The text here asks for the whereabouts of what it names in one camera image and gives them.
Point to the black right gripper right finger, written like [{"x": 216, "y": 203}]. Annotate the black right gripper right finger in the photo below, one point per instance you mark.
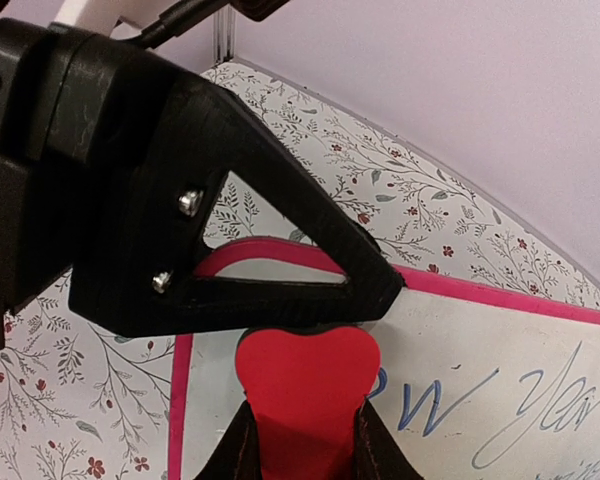
[{"x": 374, "y": 453}]

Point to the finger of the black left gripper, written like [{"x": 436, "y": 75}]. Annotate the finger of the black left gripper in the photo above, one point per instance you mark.
[{"x": 147, "y": 270}]

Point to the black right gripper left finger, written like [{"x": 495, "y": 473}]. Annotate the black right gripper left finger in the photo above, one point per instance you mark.
[{"x": 237, "y": 455}]

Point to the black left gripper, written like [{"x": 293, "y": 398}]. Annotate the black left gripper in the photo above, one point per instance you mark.
[{"x": 75, "y": 106}]

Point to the red black whiteboard eraser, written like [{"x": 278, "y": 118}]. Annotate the red black whiteboard eraser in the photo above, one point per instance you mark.
[{"x": 304, "y": 391}]

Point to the pink framed whiteboard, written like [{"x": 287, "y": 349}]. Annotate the pink framed whiteboard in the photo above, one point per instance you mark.
[{"x": 474, "y": 383}]

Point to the floral patterned table mat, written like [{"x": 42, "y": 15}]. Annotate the floral patterned table mat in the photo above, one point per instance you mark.
[{"x": 78, "y": 401}]

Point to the left aluminium corner post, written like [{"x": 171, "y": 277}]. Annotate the left aluminium corner post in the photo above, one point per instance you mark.
[{"x": 224, "y": 35}]

